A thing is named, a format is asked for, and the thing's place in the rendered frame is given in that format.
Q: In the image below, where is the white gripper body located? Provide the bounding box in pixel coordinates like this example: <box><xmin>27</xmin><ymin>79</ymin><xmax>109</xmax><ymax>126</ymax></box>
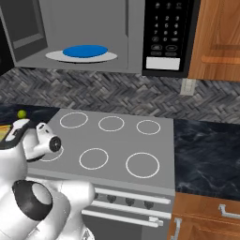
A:
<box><xmin>6</xmin><ymin>119</ymin><xmax>31</xmax><ymax>142</ymax></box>

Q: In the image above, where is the yellow cheese wedge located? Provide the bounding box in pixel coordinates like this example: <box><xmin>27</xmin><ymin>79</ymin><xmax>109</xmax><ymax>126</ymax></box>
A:
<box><xmin>0</xmin><ymin>124</ymin><xmax>13</xmax><ymax>143</ymax></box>

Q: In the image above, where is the black microwave door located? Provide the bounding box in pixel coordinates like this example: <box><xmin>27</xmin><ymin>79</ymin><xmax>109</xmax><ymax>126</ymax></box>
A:
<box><xmin>0</xmin><ymin>17</ymin><xmax>15</xmax><ymax>76</ymax></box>

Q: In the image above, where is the grey microwave oven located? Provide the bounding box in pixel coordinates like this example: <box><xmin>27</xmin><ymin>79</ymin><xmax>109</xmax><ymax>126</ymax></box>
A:
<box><xmin>0</xmin><ymin>0</ymin><xmax>202</xmax><ymax>79</ymax></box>

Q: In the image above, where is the white glass turntable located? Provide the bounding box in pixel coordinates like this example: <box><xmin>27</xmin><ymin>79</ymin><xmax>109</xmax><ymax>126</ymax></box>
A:
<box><xmin>44</xmin><ymin>50</ymin><xmax>119</xmax><ymax>64</ymax></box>

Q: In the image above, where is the blue plate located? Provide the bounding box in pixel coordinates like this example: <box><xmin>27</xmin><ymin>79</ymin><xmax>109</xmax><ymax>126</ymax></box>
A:
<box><xmin>62</xmin><ymin>44</ymin><xmax>110</xmax><ymax>59</ymax></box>

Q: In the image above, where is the grey stove with hob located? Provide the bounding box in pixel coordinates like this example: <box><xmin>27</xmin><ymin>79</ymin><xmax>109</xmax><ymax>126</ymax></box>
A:
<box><xmin>25</xmin><ymin>108</ymin><xmax>177</xmax><ymax>240</ymax></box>

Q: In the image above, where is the wooden drawer front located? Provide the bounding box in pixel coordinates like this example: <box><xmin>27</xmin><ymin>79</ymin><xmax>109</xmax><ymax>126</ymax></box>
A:
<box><xmin>173</xmin><ymin>191</ymin><xmax>240</xmax><ymax>223</ymax></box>

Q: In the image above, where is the wooden base cupboard door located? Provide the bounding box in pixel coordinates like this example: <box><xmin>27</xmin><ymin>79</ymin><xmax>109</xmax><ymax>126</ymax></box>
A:
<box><xmin>167</xmin><ymin>215</ymin><xmax>240</xmax><ymax>240</ymax></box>

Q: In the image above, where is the white oven door handle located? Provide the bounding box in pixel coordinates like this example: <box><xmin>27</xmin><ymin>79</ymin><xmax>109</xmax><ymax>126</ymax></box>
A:
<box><xmin>81</xmin><ymin>208</ymin><xmax>164</xmax><ymax>228</ymax></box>

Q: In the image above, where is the white wall outlet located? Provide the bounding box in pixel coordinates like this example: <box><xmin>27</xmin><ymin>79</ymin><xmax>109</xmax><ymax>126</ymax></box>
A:
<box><xmin>180</xmin><ymin>78</ymin><xmax>198</xmax><ymax>97</ymax></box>

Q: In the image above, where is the silver cupboard door handle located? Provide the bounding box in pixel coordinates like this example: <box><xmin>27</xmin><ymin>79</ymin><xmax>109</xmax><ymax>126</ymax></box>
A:
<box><xmin>172</xmin><ymin>217</ymin><xmax>183</xmax><ymax>240</ymax></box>

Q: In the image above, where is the wooden cupboard door handle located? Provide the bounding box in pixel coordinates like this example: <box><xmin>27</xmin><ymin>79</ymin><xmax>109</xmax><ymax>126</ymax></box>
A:
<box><xmin>201</xmin><ymin>54</ymin><xmax>240</xmax><ymax>66</ymax></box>

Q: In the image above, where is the wooden wall cupboard door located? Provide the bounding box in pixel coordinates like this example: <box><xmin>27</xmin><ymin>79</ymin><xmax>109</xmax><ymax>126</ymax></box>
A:
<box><xmin>187</xmin><ymin>0</ymin><xmax>240</xmax><ymax>83</ymax></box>

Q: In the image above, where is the silver drawer handle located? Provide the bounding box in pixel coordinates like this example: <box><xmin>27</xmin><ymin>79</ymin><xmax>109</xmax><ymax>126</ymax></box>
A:
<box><xmin>217</xmin><ymin>203</ymin><xmax>240</xmax><ymax>220</ymax></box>

